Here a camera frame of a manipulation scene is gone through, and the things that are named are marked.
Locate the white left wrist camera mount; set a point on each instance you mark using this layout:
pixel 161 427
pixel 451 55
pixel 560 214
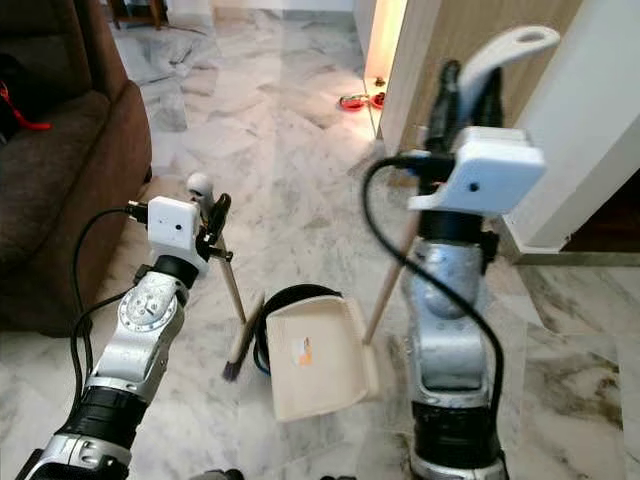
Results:
pixel 172 228

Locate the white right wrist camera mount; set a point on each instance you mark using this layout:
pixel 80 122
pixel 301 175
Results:
pixel 490 170

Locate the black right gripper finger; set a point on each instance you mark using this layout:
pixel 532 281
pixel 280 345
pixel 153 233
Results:
pixel 444 100
pixel 490 105

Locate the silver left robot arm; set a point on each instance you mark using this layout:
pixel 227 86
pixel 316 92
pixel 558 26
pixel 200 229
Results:
pixel 145 315

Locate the brown fabric sofa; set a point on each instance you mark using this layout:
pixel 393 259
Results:
pixel 60 200

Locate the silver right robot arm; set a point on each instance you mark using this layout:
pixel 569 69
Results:
pixel 450 350

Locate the black round bin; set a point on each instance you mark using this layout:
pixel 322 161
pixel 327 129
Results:
pixel 285 295

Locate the red bowl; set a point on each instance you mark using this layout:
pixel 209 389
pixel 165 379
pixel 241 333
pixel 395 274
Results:
pixel 378 100
pixel 352 102

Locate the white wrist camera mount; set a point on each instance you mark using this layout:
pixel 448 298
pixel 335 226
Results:
pixel 172 228
pixel 490 170

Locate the light wooden cabinet panel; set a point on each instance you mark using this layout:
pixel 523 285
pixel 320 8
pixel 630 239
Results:
pixel 430 45

